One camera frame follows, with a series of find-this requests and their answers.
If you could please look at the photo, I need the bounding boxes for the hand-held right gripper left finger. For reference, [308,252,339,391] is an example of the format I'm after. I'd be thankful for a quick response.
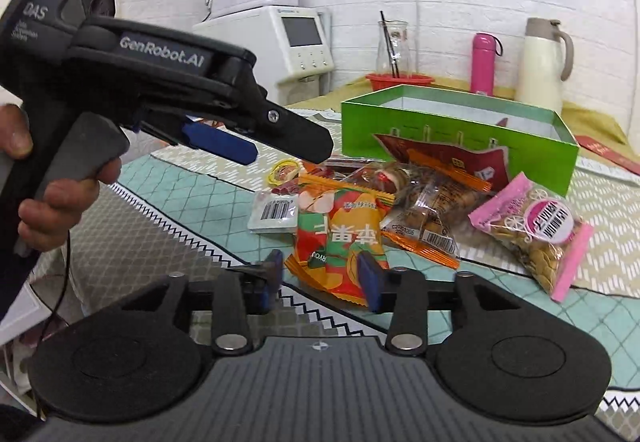
[120,249,286,357]

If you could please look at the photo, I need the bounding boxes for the yellow rubber bands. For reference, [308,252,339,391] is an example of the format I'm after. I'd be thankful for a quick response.
[267,158,305,185]

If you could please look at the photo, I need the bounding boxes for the red envelope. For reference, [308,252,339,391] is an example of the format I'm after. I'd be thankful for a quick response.
[574,135,640,175]

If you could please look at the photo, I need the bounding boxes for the green cardboard box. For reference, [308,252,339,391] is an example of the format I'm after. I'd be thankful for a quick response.
[341,84,581,197]

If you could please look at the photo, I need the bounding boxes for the thin black cable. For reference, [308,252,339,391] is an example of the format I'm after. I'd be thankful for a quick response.
[30,227,71,418]

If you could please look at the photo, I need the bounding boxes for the orange fruit chip packet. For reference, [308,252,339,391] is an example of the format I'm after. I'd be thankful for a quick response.
[284,173,396,309]

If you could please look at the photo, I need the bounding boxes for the orange-edged clear cake packet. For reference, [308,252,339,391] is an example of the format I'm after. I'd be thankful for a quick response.
[380,147,493,270]

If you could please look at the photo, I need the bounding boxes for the pink nut packet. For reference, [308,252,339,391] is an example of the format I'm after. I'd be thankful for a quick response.
[467,172,596,303]

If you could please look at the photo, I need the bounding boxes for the person's left hand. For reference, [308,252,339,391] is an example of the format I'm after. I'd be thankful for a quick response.
[0,103,124,252]

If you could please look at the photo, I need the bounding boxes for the red sausage packet white header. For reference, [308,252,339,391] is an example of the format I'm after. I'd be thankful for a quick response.
[248,162,331,234]

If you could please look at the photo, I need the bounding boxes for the glass carafe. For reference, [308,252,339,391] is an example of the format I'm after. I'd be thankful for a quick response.
[376,20,413,78]

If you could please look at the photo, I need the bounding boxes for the white thermal jug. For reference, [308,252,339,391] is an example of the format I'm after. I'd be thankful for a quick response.
[515,17,575,115]

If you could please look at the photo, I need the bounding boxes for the pink thermos bottle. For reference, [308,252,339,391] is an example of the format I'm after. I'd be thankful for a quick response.
[470,32,502,97]

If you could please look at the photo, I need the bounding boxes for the dark red snack packet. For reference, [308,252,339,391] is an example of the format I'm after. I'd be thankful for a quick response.
[372,132,511,195]

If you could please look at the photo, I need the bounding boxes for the red-edged clear snack packet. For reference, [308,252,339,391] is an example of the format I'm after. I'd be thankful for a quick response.
[317,157,376,175]

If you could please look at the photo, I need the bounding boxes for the white appliance with screen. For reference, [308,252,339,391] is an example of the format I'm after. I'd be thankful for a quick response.
[192,6,336,106]

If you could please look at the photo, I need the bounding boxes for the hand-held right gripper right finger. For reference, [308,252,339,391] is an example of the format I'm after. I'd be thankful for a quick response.
[356,251,521,357]

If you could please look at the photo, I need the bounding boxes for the clear round pastry packet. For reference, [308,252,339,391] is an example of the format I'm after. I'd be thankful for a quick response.
[345,161,421,208]

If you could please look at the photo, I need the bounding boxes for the red plastic basket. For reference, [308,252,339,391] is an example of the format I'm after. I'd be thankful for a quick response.
[365,72,436,90]

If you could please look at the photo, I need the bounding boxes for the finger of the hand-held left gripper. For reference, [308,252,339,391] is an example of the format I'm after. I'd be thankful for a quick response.
[140,115,259,166]
[220,57,335,165]

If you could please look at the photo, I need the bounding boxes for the black straw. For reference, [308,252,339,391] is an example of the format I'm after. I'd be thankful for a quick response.
[380,11,400,78]

